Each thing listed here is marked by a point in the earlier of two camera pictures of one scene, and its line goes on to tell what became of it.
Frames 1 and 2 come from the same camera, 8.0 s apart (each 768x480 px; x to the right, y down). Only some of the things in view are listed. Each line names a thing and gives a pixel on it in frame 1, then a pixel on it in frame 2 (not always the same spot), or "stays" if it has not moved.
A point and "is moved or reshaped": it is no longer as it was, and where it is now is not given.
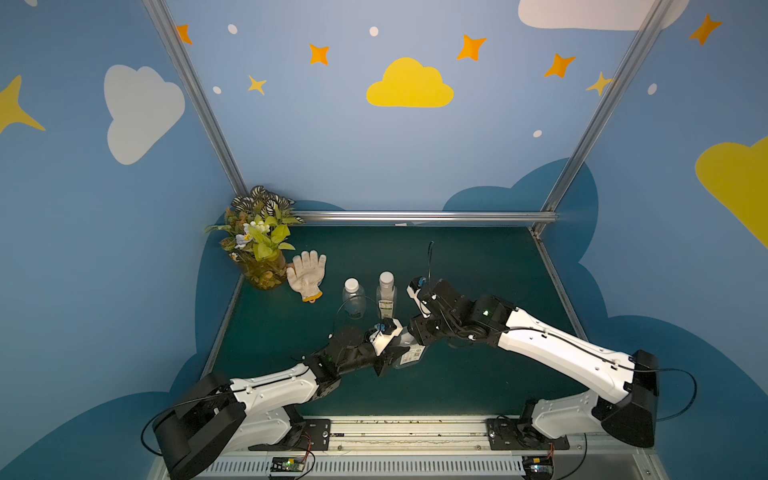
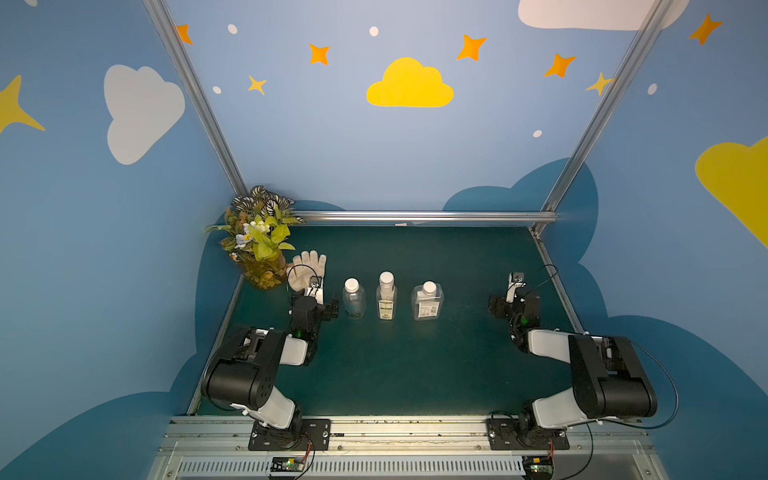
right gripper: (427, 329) → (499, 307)
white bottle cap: (351, 285) stays
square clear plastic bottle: (413, 354) is moved or reshaped
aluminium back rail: (397, 217) stays
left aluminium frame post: (194, 86) stays
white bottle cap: (386, 279) stays
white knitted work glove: (307, 274) stays
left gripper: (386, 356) → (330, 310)
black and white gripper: (384, 332) → (315, 289)
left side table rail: (214, 349) stays
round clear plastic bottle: (355, 302) stays
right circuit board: (537, 467) stays
